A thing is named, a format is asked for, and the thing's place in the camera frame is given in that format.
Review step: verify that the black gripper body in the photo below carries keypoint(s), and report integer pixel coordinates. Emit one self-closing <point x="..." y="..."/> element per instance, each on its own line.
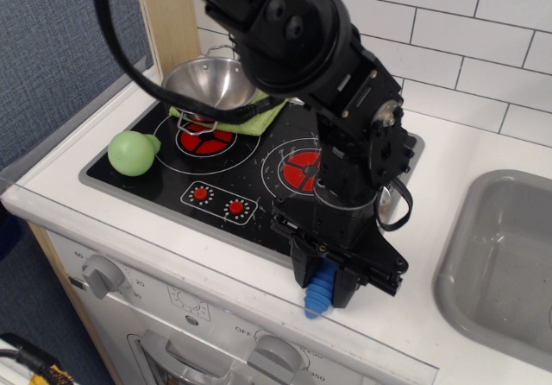
<point x="325" y="219"/>

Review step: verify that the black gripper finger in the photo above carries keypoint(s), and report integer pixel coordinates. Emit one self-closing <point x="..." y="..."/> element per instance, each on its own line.
<point x="346" y="283"/>
<point x="305" y="262"/>

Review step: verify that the blue handled metal spoon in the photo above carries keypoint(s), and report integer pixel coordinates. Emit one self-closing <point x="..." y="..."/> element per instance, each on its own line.
<point x="319" y="292"/>

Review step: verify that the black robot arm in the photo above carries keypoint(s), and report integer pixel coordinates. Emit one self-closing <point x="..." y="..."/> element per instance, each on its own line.
<point x="310" y="50"/>

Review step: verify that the silver metal bowl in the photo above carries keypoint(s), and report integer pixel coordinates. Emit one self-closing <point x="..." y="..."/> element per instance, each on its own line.
<point x="215" y="79"/>

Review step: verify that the grey right oven knob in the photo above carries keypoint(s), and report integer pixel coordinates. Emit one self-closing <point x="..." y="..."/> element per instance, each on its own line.
<point x="276" y="359"/>

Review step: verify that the grey oven knob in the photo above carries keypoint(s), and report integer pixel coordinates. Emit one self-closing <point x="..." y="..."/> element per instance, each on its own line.
<point x="102" y="275"/>
<point x="276" y="359"/>

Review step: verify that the black toy stovetop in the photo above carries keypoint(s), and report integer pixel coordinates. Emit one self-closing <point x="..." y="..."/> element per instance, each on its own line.
<point x="220" y="183"/>

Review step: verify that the green folded cloth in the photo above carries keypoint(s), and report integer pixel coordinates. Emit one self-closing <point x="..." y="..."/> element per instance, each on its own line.
<point x="254" y="126"/>

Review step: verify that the grey toy sink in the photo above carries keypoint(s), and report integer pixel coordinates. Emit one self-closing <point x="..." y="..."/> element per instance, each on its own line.
<point x="494" y="283"/>

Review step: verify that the green toy pear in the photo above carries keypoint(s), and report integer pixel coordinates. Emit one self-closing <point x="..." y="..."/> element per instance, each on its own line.
<point x="132" y="153"/>

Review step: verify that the grey left oven knob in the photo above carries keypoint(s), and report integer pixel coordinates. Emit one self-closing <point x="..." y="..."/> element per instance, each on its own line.
<point x="102" y="275"/>

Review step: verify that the yellow object bottom left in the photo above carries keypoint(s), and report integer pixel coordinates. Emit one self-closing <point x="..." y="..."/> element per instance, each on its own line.
<point x="50" y="375"/>

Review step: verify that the silver oven door handle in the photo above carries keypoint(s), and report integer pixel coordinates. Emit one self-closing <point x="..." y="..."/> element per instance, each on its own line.
<point x="169" y="369"/>

